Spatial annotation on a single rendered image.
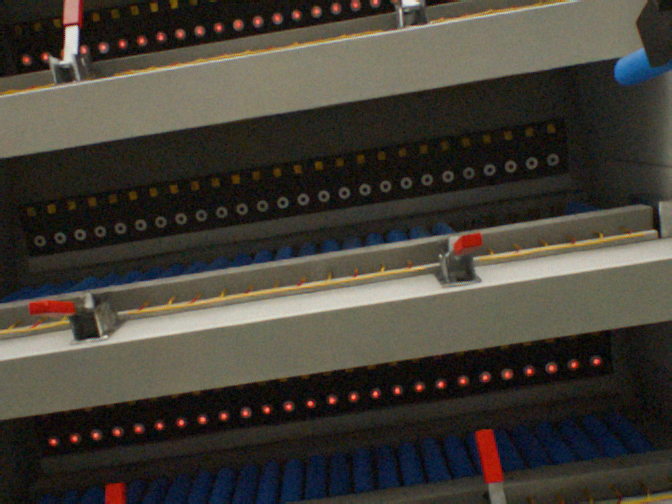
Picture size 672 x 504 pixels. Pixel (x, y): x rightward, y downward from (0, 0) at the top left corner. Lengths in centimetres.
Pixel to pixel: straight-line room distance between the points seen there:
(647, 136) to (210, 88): 35
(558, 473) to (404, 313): 18
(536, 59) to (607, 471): 31
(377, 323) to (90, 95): 27
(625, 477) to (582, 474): 3
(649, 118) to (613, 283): 16
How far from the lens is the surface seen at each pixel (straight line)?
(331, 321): 42
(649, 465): 53
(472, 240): 37
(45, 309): 41
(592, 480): 52
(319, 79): 47
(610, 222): 51
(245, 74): 48
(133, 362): 46
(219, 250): 59
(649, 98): 56
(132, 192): 63
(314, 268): 47
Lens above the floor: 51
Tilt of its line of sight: 9 degrees up
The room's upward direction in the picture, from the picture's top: 9 degrees counter-clockwise
